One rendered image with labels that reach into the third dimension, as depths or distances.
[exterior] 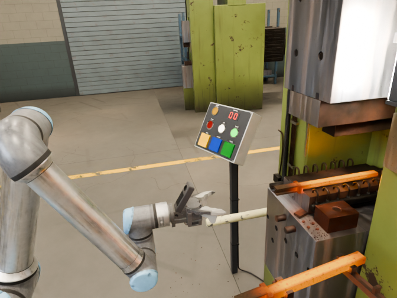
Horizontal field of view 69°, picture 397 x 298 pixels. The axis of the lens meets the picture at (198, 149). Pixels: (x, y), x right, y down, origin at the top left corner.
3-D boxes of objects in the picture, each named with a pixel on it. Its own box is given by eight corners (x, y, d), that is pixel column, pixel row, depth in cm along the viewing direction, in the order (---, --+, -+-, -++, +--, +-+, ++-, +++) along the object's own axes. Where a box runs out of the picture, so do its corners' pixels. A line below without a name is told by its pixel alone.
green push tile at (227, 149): (229, 158, 150) (234, 144, 150) (220, 154, 156) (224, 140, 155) (231, 158, 151) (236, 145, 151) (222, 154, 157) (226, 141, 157)
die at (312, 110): (317, 128, 99) (320, 100, 96) (288, 113, 117) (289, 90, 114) (419, 114, 107) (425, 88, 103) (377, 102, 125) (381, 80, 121)
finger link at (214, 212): (226, 223, 106) (203, 217, 109) (226, 209, 103) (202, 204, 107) (223, 228, 103) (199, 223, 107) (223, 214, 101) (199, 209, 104)
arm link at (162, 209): (154, 198, 109) (156, 213, 100) (167, 196, 110) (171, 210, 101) (157, 218, 112) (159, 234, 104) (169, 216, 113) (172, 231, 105)
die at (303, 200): (308, 214, 113) (309, 196, 110) (283, 189, 131) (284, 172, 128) (399, 197, 121) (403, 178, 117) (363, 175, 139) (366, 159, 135)
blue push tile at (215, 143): (216, 152, 157) (221, 139, 157) (208, 148, 163) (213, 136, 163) (218, 153, 159) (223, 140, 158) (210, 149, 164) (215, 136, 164)
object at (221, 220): (207, 229, 157) (207, 222, 155) (205, 223, 162) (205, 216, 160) (282, 215, 165) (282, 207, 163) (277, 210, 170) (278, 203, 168)
